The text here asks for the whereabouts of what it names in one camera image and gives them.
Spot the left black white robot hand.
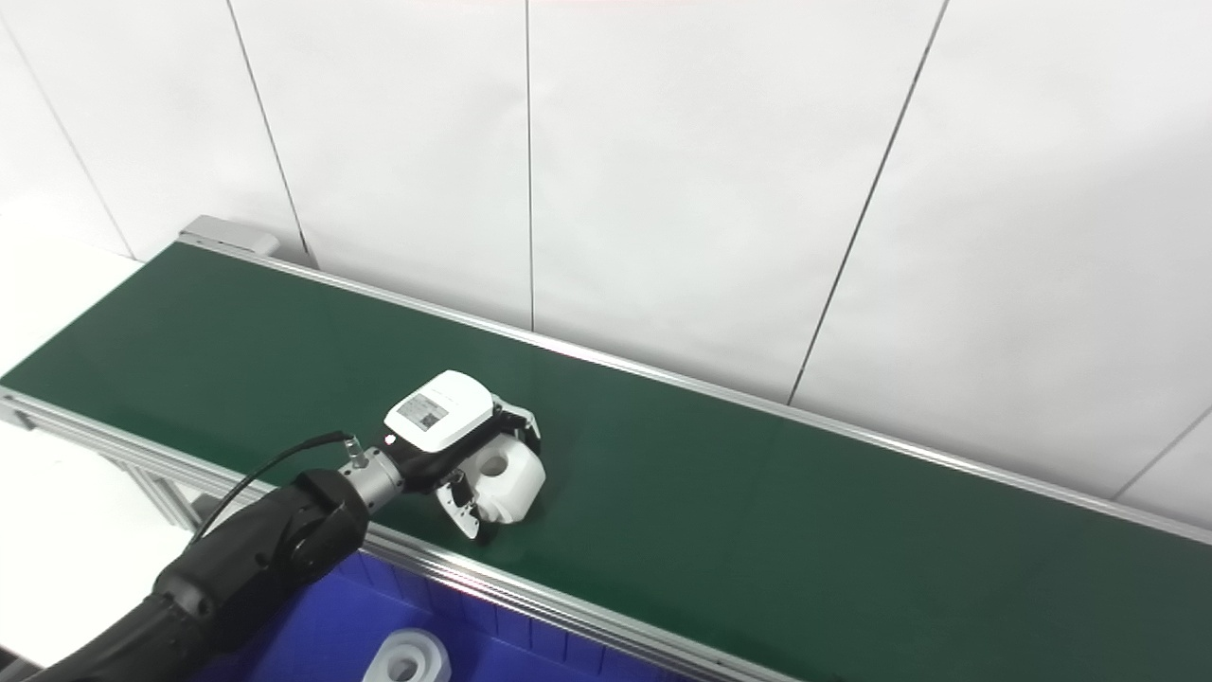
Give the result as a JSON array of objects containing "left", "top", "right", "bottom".
[{"left": 383, "top": 369, "right": 544, "bottom": 544}]

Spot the white cylindrical plastic part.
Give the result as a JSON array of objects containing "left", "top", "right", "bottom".
[
  {"left": 470, "top": 438, "right": 548, "bottom": 526},
  {"left": 362, "top": 627, "right": 452, "bottom": 682}
]

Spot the green conveyor belt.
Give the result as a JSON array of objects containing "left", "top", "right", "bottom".
[
  {"left": 0, "top": 232, "right": 1212, "bottom": 682},
  {"left": 0, "top": 242, "right": 1212, "bottom": 682}
]

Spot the blue plastic bin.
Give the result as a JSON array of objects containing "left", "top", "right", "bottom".
[{"left": 189, "top": 549, "right": 697, "bottom": 682}]

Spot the grey conveyor end cover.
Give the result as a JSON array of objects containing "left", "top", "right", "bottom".
[{"left": 179, "top": 215, "right": 281, "bottom": 259}]

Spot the aluminium conveyor support leg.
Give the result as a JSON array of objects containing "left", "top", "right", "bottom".
[{"left": 95, "top": 453, "right": 226, "bottom": 533}]

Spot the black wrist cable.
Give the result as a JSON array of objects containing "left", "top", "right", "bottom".
[{"left": 187, "top": 431, "right": 367, "bottom": 550}]

